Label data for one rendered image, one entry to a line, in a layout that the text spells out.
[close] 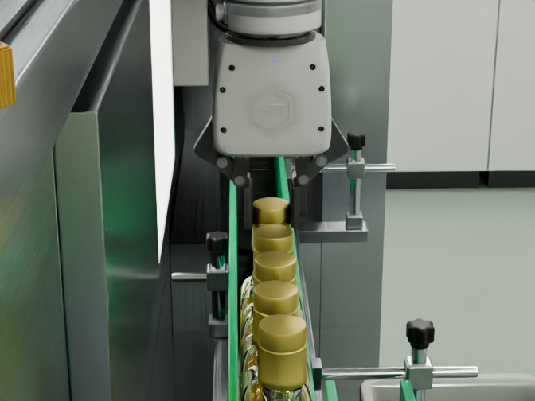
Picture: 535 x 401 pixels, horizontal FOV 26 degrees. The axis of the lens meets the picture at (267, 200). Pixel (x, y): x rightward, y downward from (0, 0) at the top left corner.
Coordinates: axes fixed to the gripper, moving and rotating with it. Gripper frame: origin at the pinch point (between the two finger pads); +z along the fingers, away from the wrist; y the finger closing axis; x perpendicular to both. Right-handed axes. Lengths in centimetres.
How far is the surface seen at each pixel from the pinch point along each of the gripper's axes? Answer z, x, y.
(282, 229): 0.3, -5.6, 0.7
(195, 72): 14, 103, -10
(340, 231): 31, 69, 13
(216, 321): 26.6, 29.9, -5.6
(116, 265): -1.9, -17.7, -12.0
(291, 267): 0.6, -12.8, 1.2
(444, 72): 82, 365, 83
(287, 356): 2.0, -24.9, 0.2
